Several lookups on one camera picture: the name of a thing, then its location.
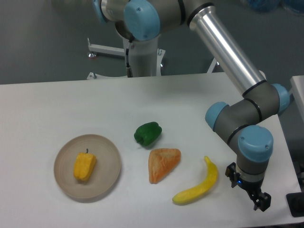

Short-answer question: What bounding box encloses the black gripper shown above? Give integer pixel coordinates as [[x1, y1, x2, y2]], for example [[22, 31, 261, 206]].
[[225, 162, 271, 211]]

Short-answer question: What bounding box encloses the yellow toy bell pepper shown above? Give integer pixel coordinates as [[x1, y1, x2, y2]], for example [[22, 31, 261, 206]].
[[73, 149, 97, 181]]

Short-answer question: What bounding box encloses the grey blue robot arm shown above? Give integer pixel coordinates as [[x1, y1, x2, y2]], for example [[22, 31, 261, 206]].
[[93, 0, 290, 211]]

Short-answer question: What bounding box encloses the green toy bell pepper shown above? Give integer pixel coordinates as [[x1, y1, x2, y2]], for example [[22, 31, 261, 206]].
[[134, 122, 162, 146]]

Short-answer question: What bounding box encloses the beige round plate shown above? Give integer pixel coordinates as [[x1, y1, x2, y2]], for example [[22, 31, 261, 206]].
[[54, 134, 121, 202]]

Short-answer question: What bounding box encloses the black device at edge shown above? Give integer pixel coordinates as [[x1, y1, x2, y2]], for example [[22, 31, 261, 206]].
[[286, 192, 304, 218]]

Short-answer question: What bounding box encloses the yellow toy banana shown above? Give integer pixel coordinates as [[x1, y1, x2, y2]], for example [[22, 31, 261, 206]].
[[172, 156, 219, 205]]

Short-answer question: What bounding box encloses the orange triangular toy sandwich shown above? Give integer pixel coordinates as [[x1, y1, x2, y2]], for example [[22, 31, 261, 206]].
[[148, 148, 181, 184]]

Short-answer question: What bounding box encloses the white side table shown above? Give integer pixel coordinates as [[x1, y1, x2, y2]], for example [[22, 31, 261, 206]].
[[276, 75, 304, 120]]

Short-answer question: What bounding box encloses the blue bag in background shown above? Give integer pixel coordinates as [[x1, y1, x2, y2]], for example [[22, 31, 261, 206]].
[[241, 0, 304, 16]]

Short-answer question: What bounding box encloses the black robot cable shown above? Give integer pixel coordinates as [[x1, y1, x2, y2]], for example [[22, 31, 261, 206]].
[[125, 38, 134, 78]]

